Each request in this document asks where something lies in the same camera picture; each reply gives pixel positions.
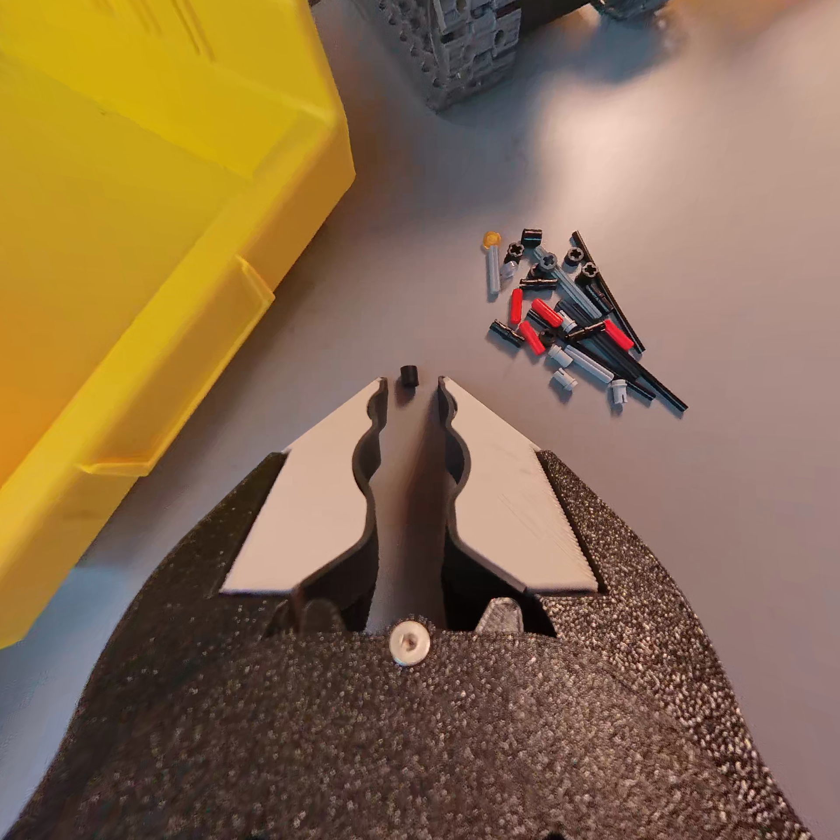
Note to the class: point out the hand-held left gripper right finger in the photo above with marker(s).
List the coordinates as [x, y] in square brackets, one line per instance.
[518, 518]

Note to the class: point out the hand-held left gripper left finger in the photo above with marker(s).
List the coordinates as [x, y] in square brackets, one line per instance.
[308, 518]

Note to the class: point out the small black brick bush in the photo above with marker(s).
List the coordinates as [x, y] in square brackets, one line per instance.
[408, 377]

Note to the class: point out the pile of black brick parts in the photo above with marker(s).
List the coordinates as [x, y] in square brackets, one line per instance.
[577, 315]

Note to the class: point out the yellow storage bin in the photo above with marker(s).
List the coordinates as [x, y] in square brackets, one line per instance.
[131, 262]

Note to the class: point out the yellow tracked toy robot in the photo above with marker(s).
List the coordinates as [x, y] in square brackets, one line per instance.
[472, 52]

